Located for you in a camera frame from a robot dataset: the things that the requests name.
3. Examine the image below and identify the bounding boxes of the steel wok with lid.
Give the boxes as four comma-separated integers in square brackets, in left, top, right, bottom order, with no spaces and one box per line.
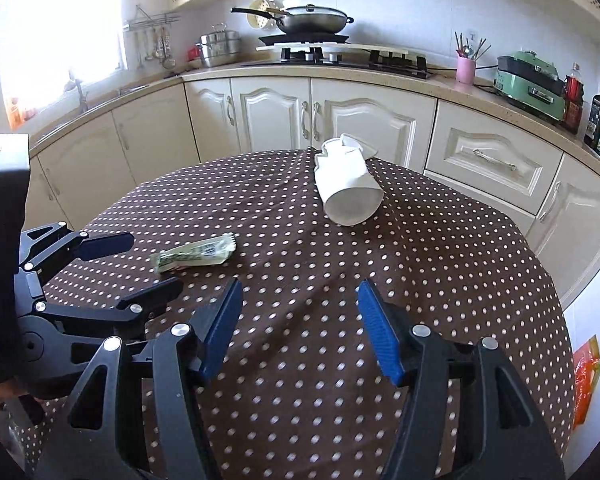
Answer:
[231,4,355,35]

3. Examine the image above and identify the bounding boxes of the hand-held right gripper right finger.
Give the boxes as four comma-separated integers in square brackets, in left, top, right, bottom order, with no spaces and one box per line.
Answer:
[357,278,566,480]

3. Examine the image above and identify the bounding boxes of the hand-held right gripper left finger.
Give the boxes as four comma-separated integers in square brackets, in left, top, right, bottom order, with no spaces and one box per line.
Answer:
[34,276,244,480]

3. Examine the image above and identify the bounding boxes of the stacked steel pot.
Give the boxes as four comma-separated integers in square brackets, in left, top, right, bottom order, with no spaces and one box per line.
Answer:
[200,30,242,68]

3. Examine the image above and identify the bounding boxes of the red label sauce bottle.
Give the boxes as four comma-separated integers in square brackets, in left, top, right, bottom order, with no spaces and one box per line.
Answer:
[562,62,586,136]

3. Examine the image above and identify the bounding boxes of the dark oil bottle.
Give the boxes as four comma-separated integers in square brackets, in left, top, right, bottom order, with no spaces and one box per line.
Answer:
[583,81,600,150]

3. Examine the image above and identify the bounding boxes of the bright window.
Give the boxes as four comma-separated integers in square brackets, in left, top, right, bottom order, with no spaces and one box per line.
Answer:
[0,0,126,111]

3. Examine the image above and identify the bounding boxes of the wall rack with hanging utensils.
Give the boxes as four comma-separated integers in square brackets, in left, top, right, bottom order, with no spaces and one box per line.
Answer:
[125,5,181,69]

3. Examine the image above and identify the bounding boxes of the cream utensil drainer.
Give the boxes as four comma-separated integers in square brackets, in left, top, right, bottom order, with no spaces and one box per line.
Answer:
[247,0,282,31]

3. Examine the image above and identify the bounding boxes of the steel faucet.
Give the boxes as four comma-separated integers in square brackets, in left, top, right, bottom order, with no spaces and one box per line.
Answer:
[65,70,91,113]

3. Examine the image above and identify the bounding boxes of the brown polka dot tablecloth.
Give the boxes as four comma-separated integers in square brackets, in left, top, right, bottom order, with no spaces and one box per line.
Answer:
[7,149,578,480]

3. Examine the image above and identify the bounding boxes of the green snack wrapper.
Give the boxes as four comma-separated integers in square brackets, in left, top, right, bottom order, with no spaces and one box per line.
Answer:
[151,234,239,275]

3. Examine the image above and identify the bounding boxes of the green electric grill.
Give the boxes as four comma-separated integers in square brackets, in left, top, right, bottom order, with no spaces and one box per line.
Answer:
[494,50,568,122]

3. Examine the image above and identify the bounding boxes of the bunch of kitchen utensils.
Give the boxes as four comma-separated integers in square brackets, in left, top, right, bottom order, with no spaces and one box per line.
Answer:
[454,30,493,61]

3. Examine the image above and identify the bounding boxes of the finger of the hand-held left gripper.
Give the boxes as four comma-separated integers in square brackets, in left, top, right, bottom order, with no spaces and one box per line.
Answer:
[17,276,184,362]
[17,222,136,286]

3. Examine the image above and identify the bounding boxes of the cream kitchen base cabinets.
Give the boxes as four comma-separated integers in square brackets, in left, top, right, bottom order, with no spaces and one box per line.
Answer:
[27,57,600,311]

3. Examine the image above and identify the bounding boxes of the gas hob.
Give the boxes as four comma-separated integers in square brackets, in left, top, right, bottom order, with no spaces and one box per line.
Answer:
[240,44,436,80]

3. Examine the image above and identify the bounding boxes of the white paper cup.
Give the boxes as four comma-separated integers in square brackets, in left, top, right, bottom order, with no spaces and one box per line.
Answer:
[313,132,384,226]

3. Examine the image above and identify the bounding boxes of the orange plastic bag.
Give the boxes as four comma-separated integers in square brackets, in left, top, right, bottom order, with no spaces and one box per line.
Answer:
[572,335,600,426]

